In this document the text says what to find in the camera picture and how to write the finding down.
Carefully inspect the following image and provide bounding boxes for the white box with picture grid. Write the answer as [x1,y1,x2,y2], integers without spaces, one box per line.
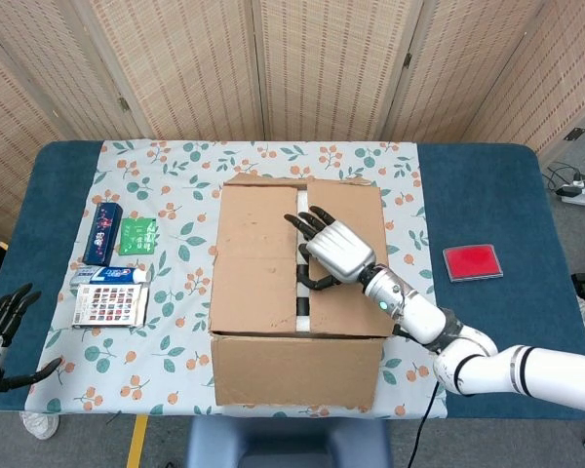
[71,283,150,329]

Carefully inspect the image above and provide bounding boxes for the red ink pad case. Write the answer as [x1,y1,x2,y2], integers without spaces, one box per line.
[442,243,504,283]

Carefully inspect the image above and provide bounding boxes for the brown cardboard box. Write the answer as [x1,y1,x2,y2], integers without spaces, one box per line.
[208,173,396,409]

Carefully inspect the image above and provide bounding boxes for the white power strip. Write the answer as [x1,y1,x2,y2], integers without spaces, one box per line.
[555,179,585,207]

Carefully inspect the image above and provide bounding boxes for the floral fruit print tablecloth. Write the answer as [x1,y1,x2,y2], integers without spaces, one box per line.
[24,139,449,420]

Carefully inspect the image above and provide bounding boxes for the black floor cables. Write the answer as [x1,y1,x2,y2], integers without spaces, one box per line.
[544,162,585,190]

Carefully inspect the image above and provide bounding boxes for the woven folding screen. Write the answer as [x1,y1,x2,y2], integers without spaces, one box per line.
[0,0,585,245]

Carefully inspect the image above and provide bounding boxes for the blue white toothpaste box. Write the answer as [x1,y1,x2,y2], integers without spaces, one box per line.
[69,265,153,287]

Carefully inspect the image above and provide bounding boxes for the navy blue carton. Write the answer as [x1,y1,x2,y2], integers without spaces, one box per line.
[82,202,124,267]

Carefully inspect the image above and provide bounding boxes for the white foam insert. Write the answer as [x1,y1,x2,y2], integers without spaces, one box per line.
[295,189,314,335]

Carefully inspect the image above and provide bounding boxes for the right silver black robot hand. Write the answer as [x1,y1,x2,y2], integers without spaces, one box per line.
[283,205,376,293]

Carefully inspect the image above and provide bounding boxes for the green sachet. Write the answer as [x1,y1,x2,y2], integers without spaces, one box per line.
[118,217,157,256]

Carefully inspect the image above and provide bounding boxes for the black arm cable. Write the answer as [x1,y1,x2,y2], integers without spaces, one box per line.
[409,379,443,468]

